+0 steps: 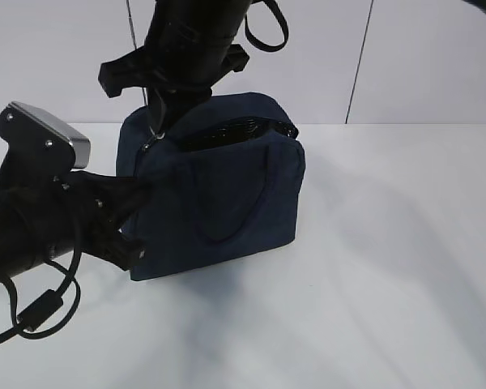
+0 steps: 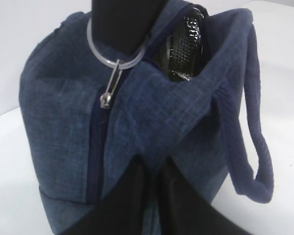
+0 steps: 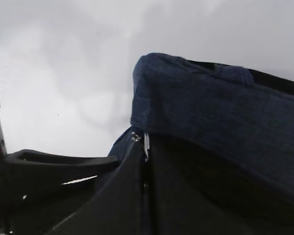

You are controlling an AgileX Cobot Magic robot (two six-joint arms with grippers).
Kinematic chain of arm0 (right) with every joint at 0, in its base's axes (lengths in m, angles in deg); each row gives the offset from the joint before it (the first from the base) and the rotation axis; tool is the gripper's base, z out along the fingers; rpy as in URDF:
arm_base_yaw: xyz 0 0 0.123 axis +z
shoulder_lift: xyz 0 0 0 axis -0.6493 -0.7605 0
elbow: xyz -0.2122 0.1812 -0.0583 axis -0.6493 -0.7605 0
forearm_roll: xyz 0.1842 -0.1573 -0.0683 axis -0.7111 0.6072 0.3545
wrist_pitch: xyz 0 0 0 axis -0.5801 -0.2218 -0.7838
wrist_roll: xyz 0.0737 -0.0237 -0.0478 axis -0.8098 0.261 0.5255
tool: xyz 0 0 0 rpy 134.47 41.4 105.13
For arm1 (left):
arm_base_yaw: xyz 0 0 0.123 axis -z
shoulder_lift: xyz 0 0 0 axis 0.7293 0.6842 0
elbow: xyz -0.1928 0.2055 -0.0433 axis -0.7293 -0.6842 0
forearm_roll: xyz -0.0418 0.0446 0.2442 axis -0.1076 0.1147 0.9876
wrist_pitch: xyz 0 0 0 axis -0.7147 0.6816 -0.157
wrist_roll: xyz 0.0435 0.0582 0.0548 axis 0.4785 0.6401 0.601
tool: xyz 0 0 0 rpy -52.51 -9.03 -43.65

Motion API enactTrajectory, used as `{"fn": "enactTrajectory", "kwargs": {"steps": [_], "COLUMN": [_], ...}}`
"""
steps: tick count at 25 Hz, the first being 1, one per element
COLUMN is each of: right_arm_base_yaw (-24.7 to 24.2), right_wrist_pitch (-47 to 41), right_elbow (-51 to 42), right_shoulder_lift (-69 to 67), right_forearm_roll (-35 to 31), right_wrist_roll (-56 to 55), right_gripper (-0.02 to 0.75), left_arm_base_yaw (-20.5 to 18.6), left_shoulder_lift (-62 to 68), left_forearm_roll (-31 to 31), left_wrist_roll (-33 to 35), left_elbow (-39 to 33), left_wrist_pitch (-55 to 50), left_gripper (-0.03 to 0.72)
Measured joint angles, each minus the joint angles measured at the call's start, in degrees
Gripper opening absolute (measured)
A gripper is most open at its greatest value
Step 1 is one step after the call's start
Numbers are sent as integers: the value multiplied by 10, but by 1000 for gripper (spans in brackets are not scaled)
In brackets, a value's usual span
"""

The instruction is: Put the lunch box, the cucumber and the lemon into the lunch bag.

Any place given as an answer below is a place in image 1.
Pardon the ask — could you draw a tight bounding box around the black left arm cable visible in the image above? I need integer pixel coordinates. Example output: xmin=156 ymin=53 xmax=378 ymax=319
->
xmin=0 ymin=194 xmax=84 ymax=349

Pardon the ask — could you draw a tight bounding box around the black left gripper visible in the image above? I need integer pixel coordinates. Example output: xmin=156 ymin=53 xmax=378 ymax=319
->
xmin=0 ymin=171 xmax=152 ymax=271

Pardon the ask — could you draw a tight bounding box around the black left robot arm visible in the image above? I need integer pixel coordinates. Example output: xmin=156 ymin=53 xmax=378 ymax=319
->
xmin=0 ymin=171 xmax=151 ymax=277

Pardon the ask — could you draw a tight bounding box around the navy blue fabric bag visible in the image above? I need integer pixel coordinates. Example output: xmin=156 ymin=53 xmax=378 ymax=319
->
xmin=116 ymin=92 xmax=306 ymax=281

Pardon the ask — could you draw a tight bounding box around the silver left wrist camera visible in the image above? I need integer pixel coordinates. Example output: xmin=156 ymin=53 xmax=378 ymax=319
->
xmin=0 ymin=101 xmax=91 ymax=190

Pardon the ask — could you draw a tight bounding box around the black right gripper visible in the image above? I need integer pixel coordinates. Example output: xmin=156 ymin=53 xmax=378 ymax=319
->
xmin=98 ymin=0 xmax=251 ymax=136

